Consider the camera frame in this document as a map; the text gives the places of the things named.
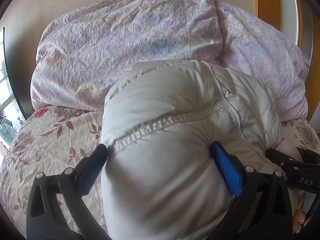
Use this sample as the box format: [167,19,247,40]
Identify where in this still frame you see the white puffy down jacket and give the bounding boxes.
[100,61,283,239]

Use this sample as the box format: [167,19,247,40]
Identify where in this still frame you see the person's right hand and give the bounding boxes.
[292,194,311,235]

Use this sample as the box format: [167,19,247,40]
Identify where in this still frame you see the cream red floral bedspread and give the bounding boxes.
[1,106,319,237]

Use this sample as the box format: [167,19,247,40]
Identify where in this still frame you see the pink floral pillow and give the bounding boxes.
[30,0,222,111]
[216,1,308,122]

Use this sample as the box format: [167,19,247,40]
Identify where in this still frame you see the wooden headboard shelf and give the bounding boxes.
[254,0,319,127]

